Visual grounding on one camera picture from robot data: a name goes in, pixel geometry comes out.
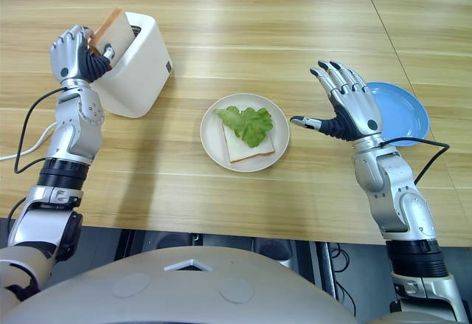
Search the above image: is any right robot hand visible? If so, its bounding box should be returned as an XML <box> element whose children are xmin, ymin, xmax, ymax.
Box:
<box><xmin>289</xmin><ymin>59</ymin><xmax>384</xmax><ymax>142</ymax></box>

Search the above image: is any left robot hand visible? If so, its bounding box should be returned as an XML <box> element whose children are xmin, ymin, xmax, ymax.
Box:
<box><xmin>49</xmin><ymin>24</ymin><xmax>116</xmax><ymax>84</ymax></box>

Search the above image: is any bread slice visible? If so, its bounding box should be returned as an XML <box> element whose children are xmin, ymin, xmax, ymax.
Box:
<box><xmin>88</xmin><ymin>7</ymin><xmax>136</xmax><ymax>67</ymax></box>
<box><xmin>221</xmin><ymin>121</ymin><xmax>277</xmax><ymax>164</ymax></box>

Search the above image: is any blue plate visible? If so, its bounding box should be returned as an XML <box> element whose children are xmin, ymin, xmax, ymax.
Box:
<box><xmin>367</xmin><ymin>81</ymin><xmax>431</xmax><ymax>147</ymax></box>

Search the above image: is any cream toaster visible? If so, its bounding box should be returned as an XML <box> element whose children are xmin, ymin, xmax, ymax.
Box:
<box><xmin>88</xmin><ymin>11</ymin><xmax>174</xmax><ymax>120</ymax></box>

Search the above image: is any green lettuce leaf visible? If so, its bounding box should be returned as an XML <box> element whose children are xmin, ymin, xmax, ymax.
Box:
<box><xmin>214</xmin><ymin>106</ymin><xmax>274</xmax><ymax>149</ymax></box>

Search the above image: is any cream plate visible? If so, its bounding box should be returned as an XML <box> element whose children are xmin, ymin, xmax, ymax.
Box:
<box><xmin>199</xmin><ymin>92</ymin><xmax>291</xmax><ymax>173</ymax></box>

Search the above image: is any robot body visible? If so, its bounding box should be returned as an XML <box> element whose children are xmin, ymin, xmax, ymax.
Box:
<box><xmin>0</xmin><ymin>246</ymin><xmax>361</xmax><ymax>324</ymax></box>

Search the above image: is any black cable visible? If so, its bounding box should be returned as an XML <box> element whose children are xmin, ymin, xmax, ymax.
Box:
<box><xmin>379</xmin><ymin>137</ymin><xmax>451</xmax><ymax>187</ymax></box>
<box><xmin>13</xmin><ymin>86</ymin><xmax>68</xmax><ymax>175</ymax></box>

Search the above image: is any white cord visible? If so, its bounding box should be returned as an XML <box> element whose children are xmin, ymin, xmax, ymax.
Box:
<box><xmin>0</xmin><ymin>120</ymin><xmax>58</xmax><ymax>162</ymax></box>

